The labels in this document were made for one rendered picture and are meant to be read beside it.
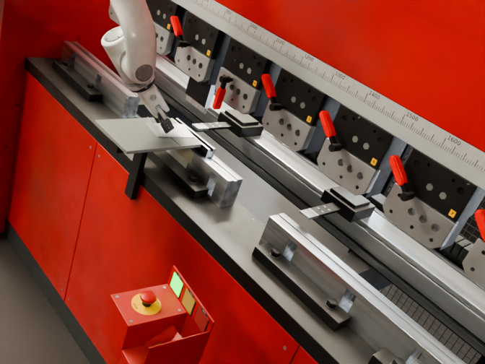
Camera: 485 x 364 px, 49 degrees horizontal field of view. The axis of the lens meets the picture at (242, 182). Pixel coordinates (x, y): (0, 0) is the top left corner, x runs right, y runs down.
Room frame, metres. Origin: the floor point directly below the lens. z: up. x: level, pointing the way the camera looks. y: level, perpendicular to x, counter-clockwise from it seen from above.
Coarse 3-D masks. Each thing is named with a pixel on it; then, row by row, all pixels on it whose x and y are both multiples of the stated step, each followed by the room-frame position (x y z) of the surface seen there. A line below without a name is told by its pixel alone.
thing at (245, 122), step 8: (224, 112) 1.72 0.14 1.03; (232, 112) 1.72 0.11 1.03; (224, 120) 1.69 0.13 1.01; (232, 120) 1.68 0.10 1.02; (240, 120) 1.67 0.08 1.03; (248, 120) 1.70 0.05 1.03; (256, 120) 1.72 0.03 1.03; (200, 128) 1.56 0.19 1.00; (208, 128) 1.58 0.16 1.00; (216, 128) 1.61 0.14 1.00; (224, 128) 1.64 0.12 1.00; (232, 128) 1.67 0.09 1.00; (240, 128) 1.64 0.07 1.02; (248, 128) 1.67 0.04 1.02; (256, 128) 1.70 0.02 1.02; (240, 136) 1.65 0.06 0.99
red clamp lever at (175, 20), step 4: (172, 16) 1.54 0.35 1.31; (176, 16) 1.55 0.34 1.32; (172, 20) 1.53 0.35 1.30; (176, 20) 1.53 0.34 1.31; (172, 24) 1.53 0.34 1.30; (176, 24) 1.52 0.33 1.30; (176, 28) 1.52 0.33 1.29; (180, 28) 1.53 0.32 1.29; (176, 32) 1.51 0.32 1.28; (180, 32) 1.52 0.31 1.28; (176, 36) 1.51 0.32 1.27; (180, 36) 1.51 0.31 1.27; (180, 40) 1.50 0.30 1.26; (176, 44) 1.50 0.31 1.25; (180, 44) 1.49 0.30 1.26; (184, 44) 1.50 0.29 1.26; (188, 44) 1.52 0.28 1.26
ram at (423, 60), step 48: (240, 0) 1.44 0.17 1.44; (288, 0) 1.34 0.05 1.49; (336, 0) 1.26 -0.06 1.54; (384, 0) 1.19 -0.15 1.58; (432, 0) 1.12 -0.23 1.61; (480, 0) 1.07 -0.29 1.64; (336, 48) 1.23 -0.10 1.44; (384, 48) 1.16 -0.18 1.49; (432, 48) 1.10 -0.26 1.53; (480, 48) 1.04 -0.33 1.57; (336, 96) 1.20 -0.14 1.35; (384, 96) 1.13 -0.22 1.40; (432, 96) 1.07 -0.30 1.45; (480, 96) 1.02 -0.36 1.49; (432, 144) 1.04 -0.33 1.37; (480, 144) 0.99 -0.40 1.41
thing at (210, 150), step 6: (186, 126) 1.54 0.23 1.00; (192, 132) 1.52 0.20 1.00; (198, 138) 1.50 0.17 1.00; (204, 144) 1.46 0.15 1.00; (210, 144) 1.48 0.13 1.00; (198, 150) 1.46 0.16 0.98; (204, 150) 1.45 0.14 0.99; (210, 150) 1.46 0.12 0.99; (204, 156) 1.44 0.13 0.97; (210, 156) 1.45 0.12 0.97
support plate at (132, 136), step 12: (96, 120) 1.37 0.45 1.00; (108, 120) 1.39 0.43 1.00; (120, 120) 1.42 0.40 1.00; (132, 120) 1.45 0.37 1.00; (144, 120) 1.48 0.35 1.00; (108, 132) 1.32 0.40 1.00; (120, 132) 1.34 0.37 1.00; (132, 132) 1.37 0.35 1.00; (144, 132) 1.40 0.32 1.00; (120, 144) 1.27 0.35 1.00; (132, 144) 1.30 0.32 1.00; (144, 144) 1.32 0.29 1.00; (156, 144) 1.35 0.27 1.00; (168, 144) 1.38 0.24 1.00; (180, 144) 1.40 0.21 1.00; (192, 144) 1.43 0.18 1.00
